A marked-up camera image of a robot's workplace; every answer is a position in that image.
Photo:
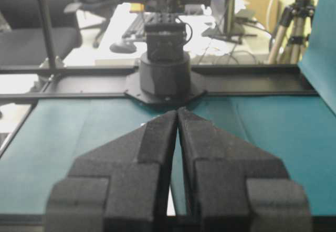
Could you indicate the camera tripod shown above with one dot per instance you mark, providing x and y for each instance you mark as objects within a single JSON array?
[{"x": 290, "y": 39}]

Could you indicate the black vertical pole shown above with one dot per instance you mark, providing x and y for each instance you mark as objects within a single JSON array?
[{"x": 46, "y": 27}]

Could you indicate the black metal table frame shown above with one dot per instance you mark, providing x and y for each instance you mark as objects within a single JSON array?
[{"x": 176, "y": 91}]

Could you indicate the teal table mat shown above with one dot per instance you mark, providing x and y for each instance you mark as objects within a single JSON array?
[{"x": 299, "y": 130}]

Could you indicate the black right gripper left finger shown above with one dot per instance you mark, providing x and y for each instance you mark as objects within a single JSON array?
[{"x": 122, "y": 185}]

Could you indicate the black keyboard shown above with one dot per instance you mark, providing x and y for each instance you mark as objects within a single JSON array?
[{"x": 136, "y": 29}]

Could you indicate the black monitor stand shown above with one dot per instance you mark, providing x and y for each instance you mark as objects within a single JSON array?
[{"x": 227, "y": 22}]

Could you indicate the black office chair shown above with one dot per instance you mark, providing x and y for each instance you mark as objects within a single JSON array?
[{"x": 24, "y": 43}]

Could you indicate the black computer mouse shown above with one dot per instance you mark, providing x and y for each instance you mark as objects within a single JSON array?
[{"x": 123, "y": 47}]

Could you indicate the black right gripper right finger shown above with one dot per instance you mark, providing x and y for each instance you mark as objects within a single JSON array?
[{"x": 233, "y": 185}]

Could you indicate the teal backdrop sheet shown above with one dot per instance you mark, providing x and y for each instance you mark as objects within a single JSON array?
[{"x": 318, "y": 62}]

